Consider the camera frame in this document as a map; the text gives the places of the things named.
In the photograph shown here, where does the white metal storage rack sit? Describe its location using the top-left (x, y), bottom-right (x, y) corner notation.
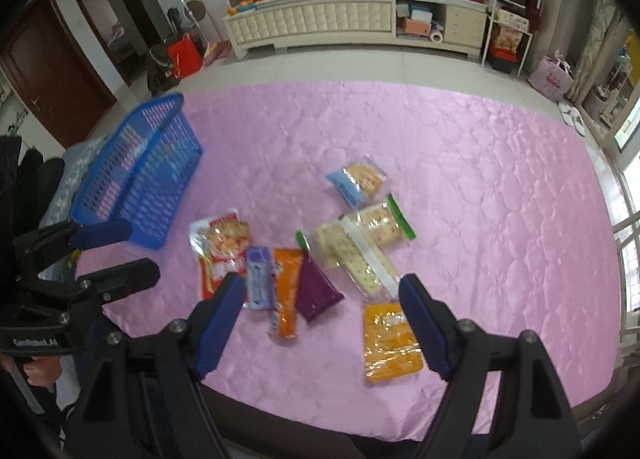
top-left (480, 0), bottom-right (546, 77)

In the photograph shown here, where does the pink quilted blanket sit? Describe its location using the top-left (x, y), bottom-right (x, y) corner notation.
top-left (75, 79), bottom-right (623, 442)

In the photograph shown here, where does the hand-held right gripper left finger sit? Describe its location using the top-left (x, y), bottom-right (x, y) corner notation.
top-left (65, 271), bottom-right (246, 459)

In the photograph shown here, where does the person's left hand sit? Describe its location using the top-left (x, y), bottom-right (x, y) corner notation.
top-left (20, 356), bottom-right (63, 390)

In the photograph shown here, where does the black jacket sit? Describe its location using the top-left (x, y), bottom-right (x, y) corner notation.
top-left (0, 134), bottom-right (66, 240)

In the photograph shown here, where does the black bag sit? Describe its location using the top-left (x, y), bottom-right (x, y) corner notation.
top-left (145, 42), bottom-right (182, 95)

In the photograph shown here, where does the purple snack packet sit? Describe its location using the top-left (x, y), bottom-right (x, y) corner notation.
top-left (295, 255), bottom-right (345, 324)

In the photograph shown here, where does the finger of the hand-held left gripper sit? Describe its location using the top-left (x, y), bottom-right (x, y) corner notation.
top-left (30, 257), bottom-right (162, 312)
top-left (11, 219), bottom-right (134, 270)

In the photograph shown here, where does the blue plastic mesh basket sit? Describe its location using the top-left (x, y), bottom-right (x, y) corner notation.
top-left (70, 93), bottom-right (204, 251)

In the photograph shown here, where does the brown wooden door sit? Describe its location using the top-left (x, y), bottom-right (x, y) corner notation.
top-left (0, 0), bottom-right (118, 150)

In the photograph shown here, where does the blue cracker packet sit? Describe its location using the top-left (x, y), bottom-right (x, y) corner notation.
top-left (325, 155), bottom-right (391, 210)

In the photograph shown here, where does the pink flat box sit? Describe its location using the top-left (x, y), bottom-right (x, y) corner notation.
top-left (202, 40), bottom-right (232, 67)

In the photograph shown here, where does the pink tote bag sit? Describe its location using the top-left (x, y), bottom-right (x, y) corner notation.
top-left (529, 54), bottom-right (576, 101)

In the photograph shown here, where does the red snack packet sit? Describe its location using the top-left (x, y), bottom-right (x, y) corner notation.
top-left (189, 209), bottom-right (252, 301)

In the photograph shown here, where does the yellow snack packet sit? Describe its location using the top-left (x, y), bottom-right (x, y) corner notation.
top-left (362, 302), bottom-right (425, 385)

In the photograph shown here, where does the grey patterned cloth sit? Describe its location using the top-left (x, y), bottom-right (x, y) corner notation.
top-left (40, 134), bottom-right (113, 230)

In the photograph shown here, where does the white tufted TV cabinet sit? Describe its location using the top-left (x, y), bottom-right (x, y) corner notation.
top-left (222, 0), bottom-right (488, 60)

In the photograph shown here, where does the white shelf with small items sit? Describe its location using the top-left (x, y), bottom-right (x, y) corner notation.
top-left (0, 66), bottom-right (31, 142)

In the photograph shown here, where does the red bag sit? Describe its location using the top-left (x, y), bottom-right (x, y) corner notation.
top-left (167, 33), bottom-right (205, 80)

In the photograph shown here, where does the orange snack bar packet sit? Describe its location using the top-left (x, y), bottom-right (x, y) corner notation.
top-left (268, 248), bottom-right (307, 340)

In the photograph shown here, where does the clear cracker packet green edge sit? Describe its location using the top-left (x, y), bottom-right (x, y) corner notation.
top-left (295, 219), bottom-right (401, 297)
top-left (340, 194), bottom-right (417, 247)

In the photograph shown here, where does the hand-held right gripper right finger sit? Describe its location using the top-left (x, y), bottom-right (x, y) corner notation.
top-left (397, 274), bottom-right (586, 459)

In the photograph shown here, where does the white window frame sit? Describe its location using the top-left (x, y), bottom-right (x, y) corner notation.
top-left (607, 29), bottom-right (640, 315)

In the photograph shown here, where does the lavender snack packet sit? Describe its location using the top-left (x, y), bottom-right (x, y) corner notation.
top-left (245, 245), bottom-right (276, 311)

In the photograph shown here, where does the beige patterned curtain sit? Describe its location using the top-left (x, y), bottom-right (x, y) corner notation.
top-left (572, 0), bottom-right (632, 107)

